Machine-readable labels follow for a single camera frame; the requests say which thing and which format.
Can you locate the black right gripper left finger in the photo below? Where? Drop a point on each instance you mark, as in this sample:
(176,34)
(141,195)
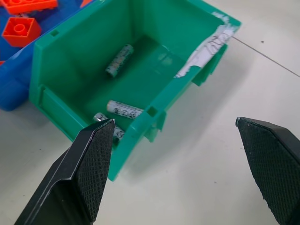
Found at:
(79,178)

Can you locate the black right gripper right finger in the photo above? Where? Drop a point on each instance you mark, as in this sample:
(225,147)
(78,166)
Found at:
(272,168)

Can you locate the green plastic bin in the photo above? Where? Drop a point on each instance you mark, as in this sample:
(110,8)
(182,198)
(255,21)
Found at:
(98,79)

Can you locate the white printed battery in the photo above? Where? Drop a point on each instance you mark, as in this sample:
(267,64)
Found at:
(119,60)
(124,111)
(118,132)

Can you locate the blue plastic tray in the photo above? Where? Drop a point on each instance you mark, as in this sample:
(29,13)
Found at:
(16,70)

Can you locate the white paper label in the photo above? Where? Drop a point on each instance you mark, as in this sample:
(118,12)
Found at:
(208,50)

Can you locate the long orange toy brick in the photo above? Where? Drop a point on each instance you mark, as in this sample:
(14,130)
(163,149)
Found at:
(32,5)

